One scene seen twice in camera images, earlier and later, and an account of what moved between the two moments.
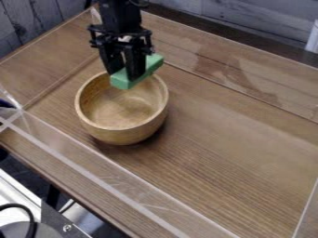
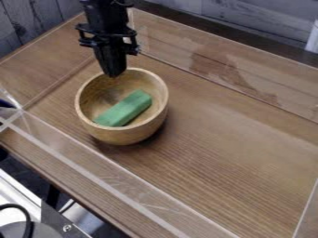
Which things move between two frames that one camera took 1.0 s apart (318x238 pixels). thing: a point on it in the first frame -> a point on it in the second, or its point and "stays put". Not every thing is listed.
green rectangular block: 117,79 -> 127,110
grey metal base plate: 54,219 stays put
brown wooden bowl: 121,116 stays put
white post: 311,43 stays put
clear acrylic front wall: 84,164 stays put
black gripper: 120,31 -> 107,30
